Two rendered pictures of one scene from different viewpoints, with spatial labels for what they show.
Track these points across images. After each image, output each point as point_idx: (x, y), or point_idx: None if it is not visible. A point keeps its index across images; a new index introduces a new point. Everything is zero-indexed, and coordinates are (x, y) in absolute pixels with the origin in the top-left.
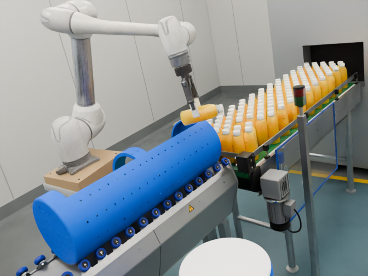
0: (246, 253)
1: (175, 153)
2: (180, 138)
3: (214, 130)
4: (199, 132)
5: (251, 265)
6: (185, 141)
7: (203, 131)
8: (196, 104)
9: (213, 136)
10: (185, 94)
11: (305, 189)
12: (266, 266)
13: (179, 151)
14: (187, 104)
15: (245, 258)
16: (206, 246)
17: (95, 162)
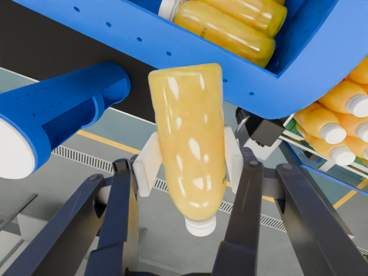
0: (15, 162)
1: (109, 39)
2: (163, 44)
3: (273, 118)
4: (230, 88)
5: (5, 167)
6: (166, 58)
7: (247, 99)
8: (228, 159)
9: (252, 112)
10: (51, 223)
11: (285, 149)
12: (11, 177)
13: (126, 49)
14: (117, 160)
15: (9, 162)
16: (1, 127)
17: None
